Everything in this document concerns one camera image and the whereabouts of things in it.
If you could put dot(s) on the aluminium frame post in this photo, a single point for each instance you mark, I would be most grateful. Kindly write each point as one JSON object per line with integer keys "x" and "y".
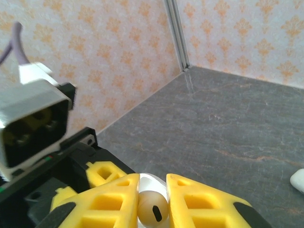
{"x": 177, "y": 35}

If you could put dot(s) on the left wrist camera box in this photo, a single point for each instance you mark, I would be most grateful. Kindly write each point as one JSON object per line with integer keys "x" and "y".
{"x": 31, "y": 111}

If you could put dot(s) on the white earbud charging case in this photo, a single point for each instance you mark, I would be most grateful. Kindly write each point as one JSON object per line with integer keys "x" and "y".
{"x": 148, "y": 181}
{"x": 298, "y": 181}

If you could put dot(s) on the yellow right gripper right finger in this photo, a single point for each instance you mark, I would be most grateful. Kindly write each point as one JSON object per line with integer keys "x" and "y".
{"x": 177, "y": 202}

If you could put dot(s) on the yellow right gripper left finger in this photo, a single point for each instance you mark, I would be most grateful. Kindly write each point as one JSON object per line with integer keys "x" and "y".
{"x": 128, "y": 202}

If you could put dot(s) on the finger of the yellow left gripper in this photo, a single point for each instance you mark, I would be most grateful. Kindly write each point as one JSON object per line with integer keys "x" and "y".
{"x": 95, "y": 177}
{"x": 63, "y": 196}

